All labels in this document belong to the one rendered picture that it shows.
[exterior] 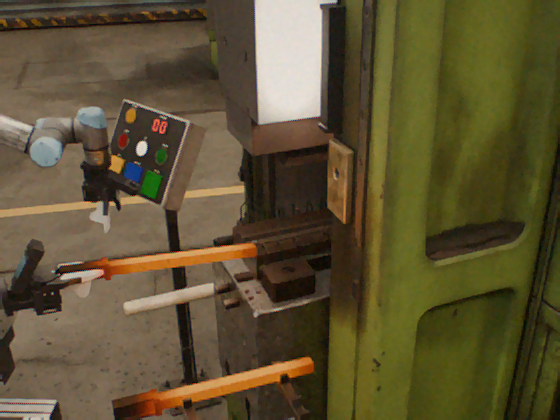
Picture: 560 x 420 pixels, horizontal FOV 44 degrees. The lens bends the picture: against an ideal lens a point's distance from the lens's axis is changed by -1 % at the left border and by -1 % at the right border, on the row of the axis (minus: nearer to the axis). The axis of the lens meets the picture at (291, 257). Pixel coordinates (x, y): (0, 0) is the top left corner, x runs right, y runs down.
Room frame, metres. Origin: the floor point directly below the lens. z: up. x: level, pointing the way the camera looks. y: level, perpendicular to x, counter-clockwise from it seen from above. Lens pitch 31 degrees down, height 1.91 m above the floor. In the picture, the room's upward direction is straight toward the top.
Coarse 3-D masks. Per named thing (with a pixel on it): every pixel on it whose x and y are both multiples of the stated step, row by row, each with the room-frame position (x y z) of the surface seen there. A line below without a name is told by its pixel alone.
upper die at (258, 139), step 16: (240, 112) 1.63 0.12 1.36; (240, 128) 1.64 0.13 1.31; (256, 128) 1.57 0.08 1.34; (272, 128) 1.58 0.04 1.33; (288, 128) 1.60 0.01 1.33; (304, 128) 1.61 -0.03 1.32; (256, 144) 1.56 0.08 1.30; (272, 144) 1.58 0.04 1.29; (288, 144) 1.60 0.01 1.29; (304, 144) 1.61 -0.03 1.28; (320, 144) 1.63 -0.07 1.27
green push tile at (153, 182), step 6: (150, 174) 1.99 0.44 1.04; (156, 174) 1.98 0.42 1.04; (150, 180) 1.98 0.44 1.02; (156, 180) 1.97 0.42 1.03; (162, 180) 1.96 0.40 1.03; (144, 186) 1.99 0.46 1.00; (150, 186) 1.97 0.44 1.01; (156, 186) 1.95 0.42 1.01; (144, 192) 1.97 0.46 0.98; (150, 192) 1.96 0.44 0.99; (156, 192) 1.94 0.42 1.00
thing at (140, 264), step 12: (180, 252) 1.36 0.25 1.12; (192, 252) 1.37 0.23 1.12; (204, 252) 1.37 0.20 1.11; (216, 252) 1.37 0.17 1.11; (228, 252) 1.38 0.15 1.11; (240, 252) 1.39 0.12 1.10; (252, 252) 1.40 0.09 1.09; (72, 264) 1.27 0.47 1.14; (84, 264) 1.28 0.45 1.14; (96, 264) 1.28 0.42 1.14; (108, 264) 1.28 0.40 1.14; (120, 264) 1.29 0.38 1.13; (132, 264) 1.30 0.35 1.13; (144, 264) 1.31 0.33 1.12; (156, 264) 1.32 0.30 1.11; (168, 264) 1.33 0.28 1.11; (180, 264) 1.34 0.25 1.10; (108, 276) 1.27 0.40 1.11
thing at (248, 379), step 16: (272, 368) 1.15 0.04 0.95; (288, 368) 1.15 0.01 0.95; (304, 368) 1.16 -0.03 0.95; (208, 384) 1.10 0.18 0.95; (224, 384) 1.10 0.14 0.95; (240, 384) 1.11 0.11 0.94; (256, 384) 1.12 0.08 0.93; (112, 400) 1.04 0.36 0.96; (128, 400) 1.04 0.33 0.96; (144, 400) 1.04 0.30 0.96; (160, 400) 1.05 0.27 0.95; (176, 400) 1.06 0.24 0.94; (192, 400) 1.07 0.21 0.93; (128, 416) 1.03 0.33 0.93; (144, 416) 1.04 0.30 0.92
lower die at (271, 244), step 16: (256, 224) 1.76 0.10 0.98; (272, 224) 1.74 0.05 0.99; (288, 224) 1.74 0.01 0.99; (304, 224) 1.72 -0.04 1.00; (240, 240) 1.68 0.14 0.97; (272, 240) 1.63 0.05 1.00; (288, 240) 1.64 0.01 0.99; (304, 240) 1.64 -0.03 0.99; (320, 240) 1.64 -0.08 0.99; (256, 256) 1.56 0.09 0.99; (272, 256) 1.58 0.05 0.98; (288, 256) 1.60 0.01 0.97; (256, 272) 1.56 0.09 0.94
